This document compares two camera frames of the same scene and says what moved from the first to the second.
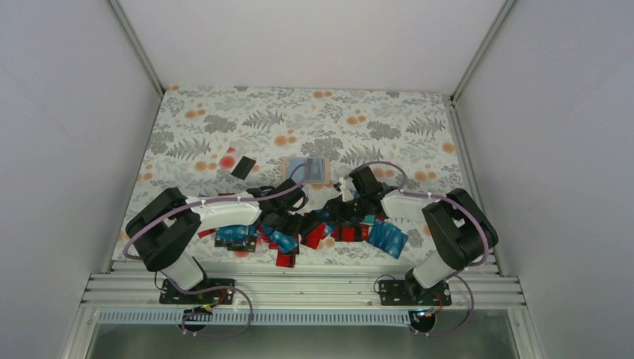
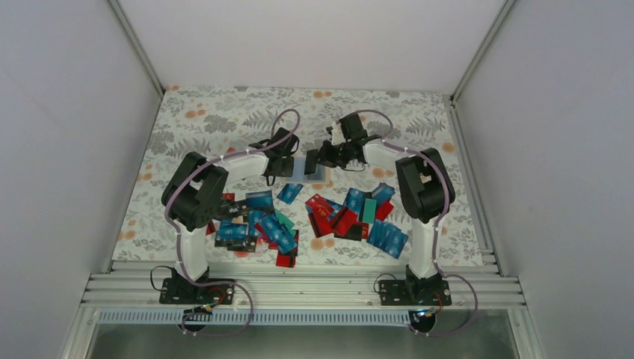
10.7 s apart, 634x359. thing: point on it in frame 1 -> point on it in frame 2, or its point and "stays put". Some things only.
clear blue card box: x=312 y=170 stays put
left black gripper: x=292 y=227 -> x=288 y=170
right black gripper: x=334 y=214 -> x=325 y=156
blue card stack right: x=386 y=238 stays put
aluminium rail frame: x=272 y=283 stays put
